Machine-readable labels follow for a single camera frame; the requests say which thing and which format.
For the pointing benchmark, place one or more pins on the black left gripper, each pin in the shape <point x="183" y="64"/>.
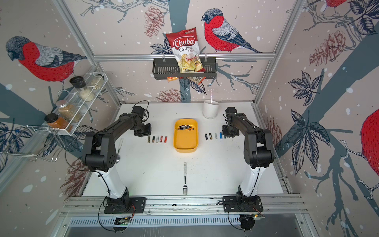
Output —
<point x="148" y="132"/>

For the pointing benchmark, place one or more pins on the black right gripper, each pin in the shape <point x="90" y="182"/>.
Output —
<point x="225" y="134"/>

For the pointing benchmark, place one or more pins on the yellow plastic storage box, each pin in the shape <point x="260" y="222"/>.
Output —
<point x="185" y="135"/>

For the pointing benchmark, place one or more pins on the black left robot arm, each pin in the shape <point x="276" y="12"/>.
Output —
<point x="100" y="154"/>

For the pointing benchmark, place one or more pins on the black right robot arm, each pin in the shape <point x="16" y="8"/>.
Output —
<point x="258" y="150"/>

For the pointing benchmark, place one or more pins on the white cup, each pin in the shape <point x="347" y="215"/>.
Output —
<point x="210" y="109"/>

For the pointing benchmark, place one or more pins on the silver spoon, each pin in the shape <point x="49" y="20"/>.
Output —
<point x="119" y="146"/>

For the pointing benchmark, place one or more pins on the pink straw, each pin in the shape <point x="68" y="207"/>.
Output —
<point x="211" y="96"/>

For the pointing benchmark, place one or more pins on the silver lid spice jar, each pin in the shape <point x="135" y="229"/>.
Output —
<point x="68" y="111"/>

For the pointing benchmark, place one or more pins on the silver fork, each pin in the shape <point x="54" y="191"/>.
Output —
<point x="185" y="187"/>

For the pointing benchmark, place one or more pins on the black lid spice jar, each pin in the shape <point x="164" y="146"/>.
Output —
<point x="85" y="93"/>

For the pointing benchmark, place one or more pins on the orange spice jar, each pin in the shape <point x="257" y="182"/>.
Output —
<point x="55" y="121"/>

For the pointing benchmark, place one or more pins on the Chuba cassava chips bag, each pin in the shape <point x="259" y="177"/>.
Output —
<point x="184" y="45"/>

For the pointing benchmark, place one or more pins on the black wire basket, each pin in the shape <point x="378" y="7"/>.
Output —
<point x="168" y="68"/>

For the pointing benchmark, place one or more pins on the white wire spice rack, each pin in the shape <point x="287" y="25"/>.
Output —
<point x="97" y="81"/>

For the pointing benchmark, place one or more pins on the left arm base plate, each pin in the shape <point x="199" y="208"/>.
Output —
<point x="132" y="205"/>

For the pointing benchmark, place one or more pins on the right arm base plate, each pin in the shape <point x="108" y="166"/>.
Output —
<point x="247" y="204"/>

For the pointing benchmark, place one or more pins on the aluminium front rail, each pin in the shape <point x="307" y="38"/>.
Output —
<point x="185" y="205"/>

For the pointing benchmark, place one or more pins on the aluminium frame corner post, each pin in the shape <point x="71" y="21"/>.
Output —
<point x="77" y="33"/>

